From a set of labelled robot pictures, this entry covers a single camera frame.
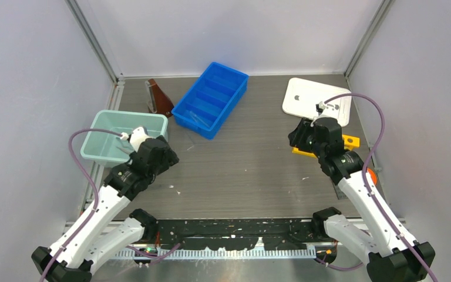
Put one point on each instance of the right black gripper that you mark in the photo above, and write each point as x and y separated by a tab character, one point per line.
297	137

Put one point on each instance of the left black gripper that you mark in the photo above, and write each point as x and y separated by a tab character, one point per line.
168	160

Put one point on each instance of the metal crucible tongs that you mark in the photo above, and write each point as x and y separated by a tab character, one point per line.
125	151

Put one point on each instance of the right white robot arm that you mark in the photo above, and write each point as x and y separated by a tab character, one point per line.
388	251

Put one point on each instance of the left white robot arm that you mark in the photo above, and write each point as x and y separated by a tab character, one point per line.
83	249

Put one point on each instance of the bent glass tube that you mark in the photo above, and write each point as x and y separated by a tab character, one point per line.
190	141

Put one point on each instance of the white plastic tray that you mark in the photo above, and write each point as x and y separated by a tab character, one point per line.
302	96

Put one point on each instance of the light green plastic tub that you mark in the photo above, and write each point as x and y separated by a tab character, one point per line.
101	147

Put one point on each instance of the brown triangular stand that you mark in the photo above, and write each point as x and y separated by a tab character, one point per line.
159	102

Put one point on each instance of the yellow test tube rack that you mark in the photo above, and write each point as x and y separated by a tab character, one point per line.
350	143

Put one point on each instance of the blue divided plastic bin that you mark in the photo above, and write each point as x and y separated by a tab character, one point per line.
213	96

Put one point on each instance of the grey building plate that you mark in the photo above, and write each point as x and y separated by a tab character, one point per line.
339	193

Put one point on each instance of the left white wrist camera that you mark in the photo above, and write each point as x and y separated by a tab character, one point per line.
136	137

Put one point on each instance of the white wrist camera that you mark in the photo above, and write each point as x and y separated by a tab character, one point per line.
326	110
136	137

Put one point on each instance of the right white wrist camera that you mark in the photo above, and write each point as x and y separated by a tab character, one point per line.
326	110

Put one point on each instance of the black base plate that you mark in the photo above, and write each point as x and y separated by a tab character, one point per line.
234	234

